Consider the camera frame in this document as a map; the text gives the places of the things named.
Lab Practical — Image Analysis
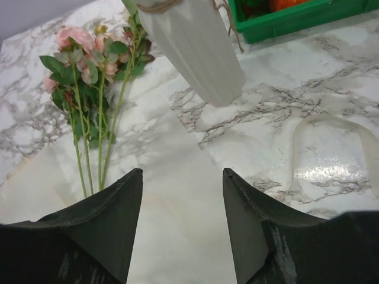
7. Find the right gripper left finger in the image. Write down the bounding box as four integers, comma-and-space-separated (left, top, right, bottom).
1, 169, 143, 283

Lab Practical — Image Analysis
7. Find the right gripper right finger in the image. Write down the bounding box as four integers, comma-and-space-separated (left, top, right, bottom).
223, 168, 378, 283

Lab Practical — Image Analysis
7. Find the white wrapping paper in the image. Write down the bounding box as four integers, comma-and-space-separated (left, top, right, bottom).
1, 57, 236, 283

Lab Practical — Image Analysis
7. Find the cream ribbon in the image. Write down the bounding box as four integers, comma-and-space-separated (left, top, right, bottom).
285, 114, 378, 197

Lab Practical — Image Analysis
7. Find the pink flower bouquet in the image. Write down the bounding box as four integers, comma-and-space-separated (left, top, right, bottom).
40, 1, 155, 196

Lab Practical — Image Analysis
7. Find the white ribbed vase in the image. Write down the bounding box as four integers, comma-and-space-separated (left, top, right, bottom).
135, 0, 245, 107

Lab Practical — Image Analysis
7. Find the green plastic tray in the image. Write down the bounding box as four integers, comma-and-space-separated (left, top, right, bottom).
228, 1, 378, 44

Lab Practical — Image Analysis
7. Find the orange toy pumpkin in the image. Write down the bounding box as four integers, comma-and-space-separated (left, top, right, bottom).
269, 0, 307, 12

